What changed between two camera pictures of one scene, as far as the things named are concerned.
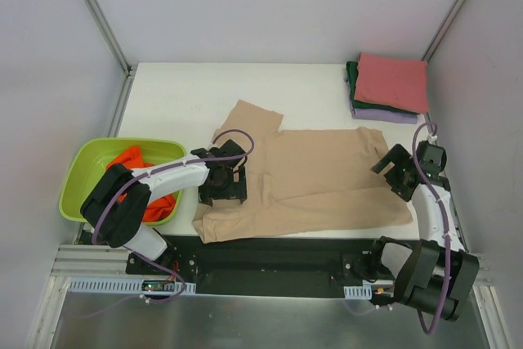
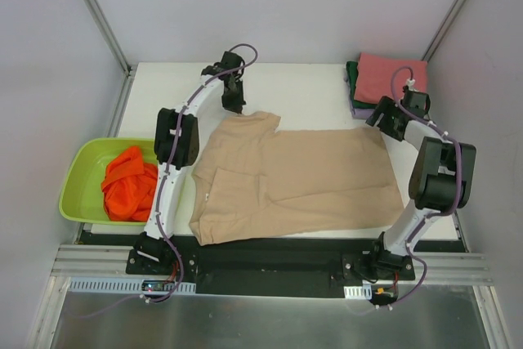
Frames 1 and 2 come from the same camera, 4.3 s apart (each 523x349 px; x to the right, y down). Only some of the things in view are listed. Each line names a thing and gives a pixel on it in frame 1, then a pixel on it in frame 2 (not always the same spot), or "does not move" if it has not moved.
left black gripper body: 223,192 to 233,93
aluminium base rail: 97,261 does not move
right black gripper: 394,170 to 378,116
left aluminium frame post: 98,16 does not move
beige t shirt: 301,181 does not move
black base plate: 270,268 does not move
